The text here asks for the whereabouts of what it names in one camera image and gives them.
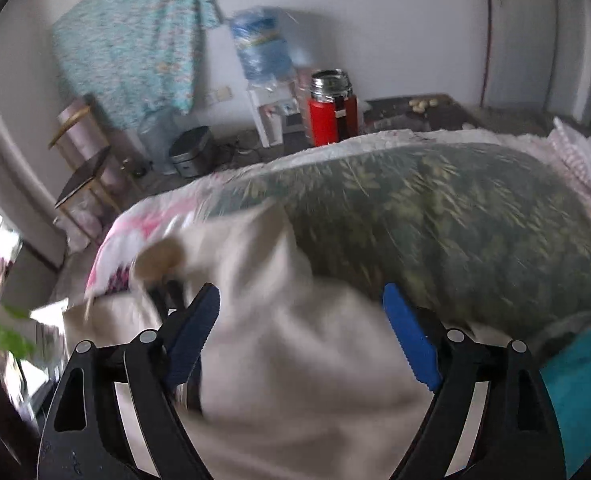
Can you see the pile of garlic cloves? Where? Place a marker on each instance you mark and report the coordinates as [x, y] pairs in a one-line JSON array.
[[423, 105]]

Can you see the teal floral hanging cloth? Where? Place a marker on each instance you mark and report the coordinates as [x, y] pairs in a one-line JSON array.
[[135, 35]]

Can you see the grey rice cooker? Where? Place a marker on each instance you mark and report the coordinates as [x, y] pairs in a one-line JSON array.
[[190, 152]]

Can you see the wall socket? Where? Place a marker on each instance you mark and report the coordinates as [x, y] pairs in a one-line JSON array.
[[219, 96]]

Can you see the pink floral fleece blanket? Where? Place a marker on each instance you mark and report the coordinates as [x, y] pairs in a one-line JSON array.
[[135, 230]]

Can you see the green leaf print pillow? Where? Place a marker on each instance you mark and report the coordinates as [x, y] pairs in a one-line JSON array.
[[425, 220]]

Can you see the white wardrobe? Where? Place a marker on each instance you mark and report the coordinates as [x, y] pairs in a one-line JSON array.
[[525, 35]]

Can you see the beige zip jacket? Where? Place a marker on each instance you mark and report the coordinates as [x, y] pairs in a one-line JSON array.
[[300, 385]]

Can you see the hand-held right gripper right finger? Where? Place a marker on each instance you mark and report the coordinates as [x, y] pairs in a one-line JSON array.
[[410, 340]]

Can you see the wooden chair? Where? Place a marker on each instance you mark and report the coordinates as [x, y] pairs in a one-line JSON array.
[[83, 177]]

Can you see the red steel thermos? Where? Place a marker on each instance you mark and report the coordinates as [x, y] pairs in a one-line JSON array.
[[325, 120]]

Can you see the pink cylinder box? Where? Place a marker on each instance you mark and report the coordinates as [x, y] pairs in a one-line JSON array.
[[83, 127]]

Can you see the white pink checked cloth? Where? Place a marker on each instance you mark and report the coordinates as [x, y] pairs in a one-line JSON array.
[[575, 160]]

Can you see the white water dispenser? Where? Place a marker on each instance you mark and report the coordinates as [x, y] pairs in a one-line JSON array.
[[268, 120]]

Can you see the empty clear water jug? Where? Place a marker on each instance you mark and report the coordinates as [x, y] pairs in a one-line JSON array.
[[155, 135]]

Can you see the blue printed quilt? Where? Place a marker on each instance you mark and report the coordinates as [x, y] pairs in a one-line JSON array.
[[585, 385]]

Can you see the green paper shopping bag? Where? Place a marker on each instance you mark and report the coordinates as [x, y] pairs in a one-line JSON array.
[[0, 330]]

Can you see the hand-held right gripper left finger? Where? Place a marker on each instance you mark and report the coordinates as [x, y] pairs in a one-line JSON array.
[[195, 335]]

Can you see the dark side table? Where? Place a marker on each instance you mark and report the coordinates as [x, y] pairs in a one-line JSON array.
[[390, 115]]

